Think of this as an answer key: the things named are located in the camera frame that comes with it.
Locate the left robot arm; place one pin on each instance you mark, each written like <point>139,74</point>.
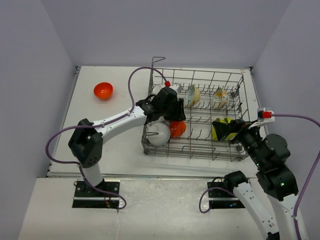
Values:
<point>87,140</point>

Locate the white bowl rear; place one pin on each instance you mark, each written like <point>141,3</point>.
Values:
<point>157,88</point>

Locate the white bowl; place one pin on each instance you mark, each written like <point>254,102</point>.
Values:
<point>158,134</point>
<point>157,88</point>

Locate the floral patterned bowl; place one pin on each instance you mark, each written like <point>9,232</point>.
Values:
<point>220,98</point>

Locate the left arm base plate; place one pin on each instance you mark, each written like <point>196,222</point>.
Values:
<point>87,198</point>

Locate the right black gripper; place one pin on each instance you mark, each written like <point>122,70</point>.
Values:
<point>223,129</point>

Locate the lime green bowl left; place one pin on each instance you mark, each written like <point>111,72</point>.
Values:
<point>214,132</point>

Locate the white bowl front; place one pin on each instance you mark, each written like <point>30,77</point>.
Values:
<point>158,134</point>

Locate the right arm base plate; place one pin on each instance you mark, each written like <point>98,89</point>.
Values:
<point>219,199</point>

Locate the grey wire dish rack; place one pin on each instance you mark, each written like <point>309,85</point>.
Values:
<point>197,141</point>

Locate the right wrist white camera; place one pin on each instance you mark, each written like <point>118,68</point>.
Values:
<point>264,117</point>

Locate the beige blue patterned bowl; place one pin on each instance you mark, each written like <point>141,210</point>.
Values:
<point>192,96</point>

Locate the lime green bowl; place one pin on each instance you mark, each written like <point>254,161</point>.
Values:
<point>214,132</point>
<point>227,120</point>

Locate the lime green bowl right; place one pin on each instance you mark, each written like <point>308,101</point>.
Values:
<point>227,120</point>

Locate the orange bowl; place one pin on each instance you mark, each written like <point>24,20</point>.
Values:
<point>103,91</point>
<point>177,128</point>

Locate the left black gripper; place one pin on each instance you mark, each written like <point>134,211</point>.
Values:
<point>178,114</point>

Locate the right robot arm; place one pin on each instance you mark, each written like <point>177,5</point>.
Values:
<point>278,182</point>

